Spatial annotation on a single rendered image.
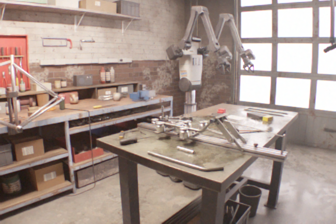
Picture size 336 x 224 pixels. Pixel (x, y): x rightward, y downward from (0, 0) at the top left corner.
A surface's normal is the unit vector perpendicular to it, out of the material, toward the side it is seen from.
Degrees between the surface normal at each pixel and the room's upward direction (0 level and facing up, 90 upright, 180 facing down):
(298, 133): 90
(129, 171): 90
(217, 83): 90
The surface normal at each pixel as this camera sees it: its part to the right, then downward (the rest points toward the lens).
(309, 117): -0.64, 0.11
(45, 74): 0.77, 0.10
